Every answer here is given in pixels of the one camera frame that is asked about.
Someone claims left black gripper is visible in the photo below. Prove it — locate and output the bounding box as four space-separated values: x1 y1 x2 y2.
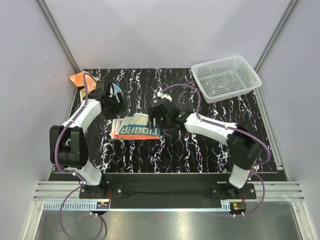
103 92 129 121

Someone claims rabbit print towel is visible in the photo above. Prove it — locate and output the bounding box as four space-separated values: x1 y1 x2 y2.
109 113 161 141

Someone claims orange dotted checkered towel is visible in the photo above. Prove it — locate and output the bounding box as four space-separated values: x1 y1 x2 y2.
68 70 125 106

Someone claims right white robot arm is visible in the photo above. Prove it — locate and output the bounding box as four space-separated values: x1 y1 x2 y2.
148 91 263 200

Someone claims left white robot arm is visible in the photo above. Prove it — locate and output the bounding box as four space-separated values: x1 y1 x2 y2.
49 81 125 198

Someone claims white plastic mesh basket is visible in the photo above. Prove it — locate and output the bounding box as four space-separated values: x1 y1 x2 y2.
191 55 262 104

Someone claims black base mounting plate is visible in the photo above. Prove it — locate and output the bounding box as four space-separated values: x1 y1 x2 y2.
79 173 257 200

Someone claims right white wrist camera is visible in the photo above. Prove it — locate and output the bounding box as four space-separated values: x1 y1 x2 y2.
156 91 172 102

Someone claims aluminium frame rail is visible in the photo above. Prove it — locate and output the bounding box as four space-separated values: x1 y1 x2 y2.
33 181 304 212

